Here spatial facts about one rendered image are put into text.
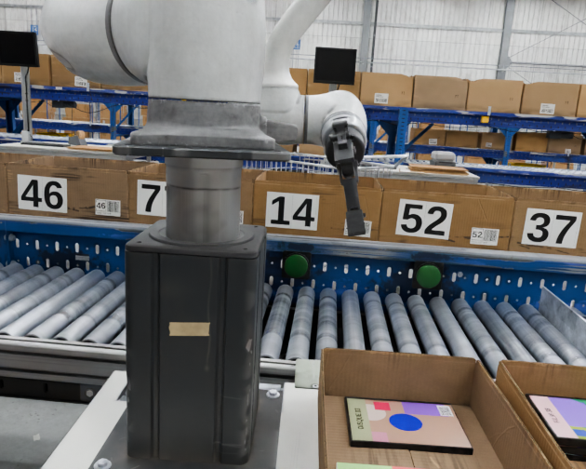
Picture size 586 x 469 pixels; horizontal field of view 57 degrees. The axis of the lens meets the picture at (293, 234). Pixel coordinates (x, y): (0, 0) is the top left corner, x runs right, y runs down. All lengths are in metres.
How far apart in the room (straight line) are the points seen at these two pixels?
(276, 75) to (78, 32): 0.43
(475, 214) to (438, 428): 0.87
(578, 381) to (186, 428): 0.69
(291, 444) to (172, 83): 0.57
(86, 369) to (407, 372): 0.67
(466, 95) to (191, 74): 5.69
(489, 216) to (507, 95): 4.76
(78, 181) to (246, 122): 1.14
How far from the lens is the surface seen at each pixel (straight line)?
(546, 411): 1.02
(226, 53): 0.70
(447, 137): 10.52
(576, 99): 6.65
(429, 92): 6.22
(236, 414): 0.80
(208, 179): 0.73
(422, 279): 1.62
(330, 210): 1.63
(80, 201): 1.81
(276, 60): 1.14
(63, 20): 0.88
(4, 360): 1.33
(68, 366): 1.26
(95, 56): 0.84
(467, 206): 1.68
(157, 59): 0.73
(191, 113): 0.70
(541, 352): 1.41
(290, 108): 1.11
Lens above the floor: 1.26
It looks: 13 degrees down
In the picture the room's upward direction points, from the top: 3 degrees clockwise
